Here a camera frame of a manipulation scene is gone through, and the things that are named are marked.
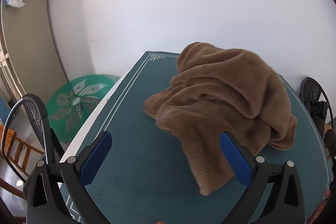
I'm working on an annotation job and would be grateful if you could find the brown fleece garment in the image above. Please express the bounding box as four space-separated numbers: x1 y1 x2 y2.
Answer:
143 42 297 196

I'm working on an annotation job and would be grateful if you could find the wooden chair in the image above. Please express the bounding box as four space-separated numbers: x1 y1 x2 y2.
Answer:
0 123 45 200

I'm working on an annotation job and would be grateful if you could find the teal table mat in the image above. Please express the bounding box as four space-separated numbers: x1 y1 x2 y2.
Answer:
64 52 333 223

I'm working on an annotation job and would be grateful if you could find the green round flower disc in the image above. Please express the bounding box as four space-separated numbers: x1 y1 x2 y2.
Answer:
46 75 115 142

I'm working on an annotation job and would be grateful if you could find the black mesh chair right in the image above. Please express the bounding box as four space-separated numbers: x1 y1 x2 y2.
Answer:
299 77 333 138

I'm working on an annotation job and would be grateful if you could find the grey tall cabinet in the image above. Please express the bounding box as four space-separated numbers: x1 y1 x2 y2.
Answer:
1 0 68 103

